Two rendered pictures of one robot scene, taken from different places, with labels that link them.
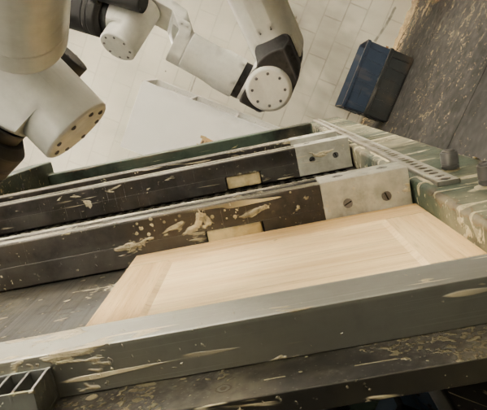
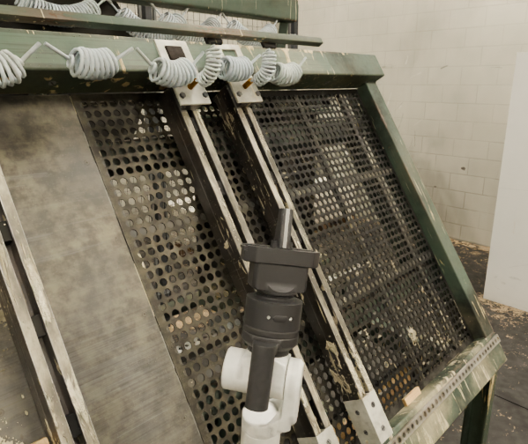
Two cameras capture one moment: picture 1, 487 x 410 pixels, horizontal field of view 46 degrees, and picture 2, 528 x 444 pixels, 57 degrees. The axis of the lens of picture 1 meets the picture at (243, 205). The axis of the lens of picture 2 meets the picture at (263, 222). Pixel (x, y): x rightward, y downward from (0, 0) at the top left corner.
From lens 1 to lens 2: 1.00 m
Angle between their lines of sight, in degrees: 35
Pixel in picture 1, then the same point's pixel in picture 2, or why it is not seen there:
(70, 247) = (35, 383)
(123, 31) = (229, 383)
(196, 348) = not seen: outside the picture
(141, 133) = not seen: outside the picture
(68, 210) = (218, 228)
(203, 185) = not seen: hidden behind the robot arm
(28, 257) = (23, 349)
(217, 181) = not seen: hidden behind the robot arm
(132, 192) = (244, 284)
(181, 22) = (271, 429)
